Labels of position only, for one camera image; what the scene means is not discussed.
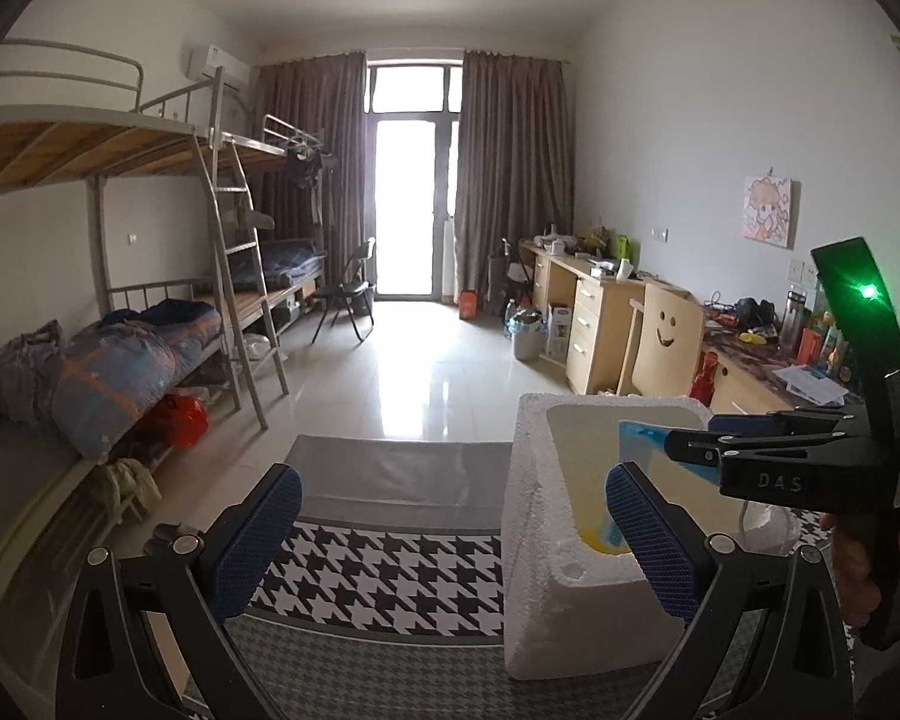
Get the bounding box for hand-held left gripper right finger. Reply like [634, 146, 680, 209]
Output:
[606, 461, 856, 720]

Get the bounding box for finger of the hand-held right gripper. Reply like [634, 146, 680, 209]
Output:
[664, 426, 900, 502]
[707, 405, 869, 439]

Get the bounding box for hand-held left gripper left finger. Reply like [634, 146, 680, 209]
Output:
[56, 463, 303, 720]

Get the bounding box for blue tissue packet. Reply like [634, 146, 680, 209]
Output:
[581, 420, 721, 560]

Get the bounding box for white foam box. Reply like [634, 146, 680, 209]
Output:
[501, 392, 803, 682]

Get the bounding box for person's right hand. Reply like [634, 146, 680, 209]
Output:
[820, 506, 900, 627]

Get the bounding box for wooden desk with patterned top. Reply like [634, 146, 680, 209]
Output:
[630, 298, 863, 417]

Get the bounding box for red hanging bag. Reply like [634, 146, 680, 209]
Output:
[690, 352, 721, 410]

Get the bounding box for clear water bottle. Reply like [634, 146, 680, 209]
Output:
[781, 285, 807, 346]

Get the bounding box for white papers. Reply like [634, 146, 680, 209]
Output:
[772, 364, 848, 400]

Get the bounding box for black headphones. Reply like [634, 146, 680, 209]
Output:
[735, 298, 777, 331]

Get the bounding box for wooden smiley face chair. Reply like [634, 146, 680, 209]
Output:
[616, 283, 706, 398]

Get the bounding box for pale yellow cloth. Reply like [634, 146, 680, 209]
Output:
[94, 457, 162, 522]

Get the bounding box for red plastic bag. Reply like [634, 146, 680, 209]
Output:
[146, 394, 209, 451]

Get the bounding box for houndstooth bed sheet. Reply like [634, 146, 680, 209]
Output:
[172, 433, 856, 720]

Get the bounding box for wooden desk with drawers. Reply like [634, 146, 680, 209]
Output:
[517, 236, 691, 395]

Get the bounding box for white cardboard box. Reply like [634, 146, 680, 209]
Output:
[546, 304, 572, 361]

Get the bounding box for blue plaid quilt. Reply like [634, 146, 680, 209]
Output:
[51, 298, 222, 462]

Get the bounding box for metal bucket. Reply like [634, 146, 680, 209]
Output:
[511, 307, 547, 361]

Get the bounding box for metal bunk bed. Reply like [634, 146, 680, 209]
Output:
[0, 37, 293, 691]
[217, 114, 338, 331]

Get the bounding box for black folding chair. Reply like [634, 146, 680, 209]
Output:
[311, 236, 377, 346]

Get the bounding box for dark blue bedding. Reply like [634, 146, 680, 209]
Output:
[259, 236, 327, 290]

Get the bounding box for purple grey bedding bundle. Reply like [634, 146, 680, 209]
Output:
[0, 320, 65, 422]

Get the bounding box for metal bed ladder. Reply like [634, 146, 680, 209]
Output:
[191, 133, 291, 430]

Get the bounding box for brown curtain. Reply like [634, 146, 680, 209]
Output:
[454, 51, 575, 316]
[251, 51, 368, 297]

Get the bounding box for glass balcony door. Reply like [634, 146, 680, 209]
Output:
[364, 60, 466, 305]

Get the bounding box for hanging dark clothes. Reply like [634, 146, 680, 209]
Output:
[285, 142, 338, 226]

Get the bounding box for white air conditioner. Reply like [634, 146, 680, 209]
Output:
[187, 45, 252, 87]

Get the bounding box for pink cartoon wall picture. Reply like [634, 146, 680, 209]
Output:
[742, 174, 794, 250]

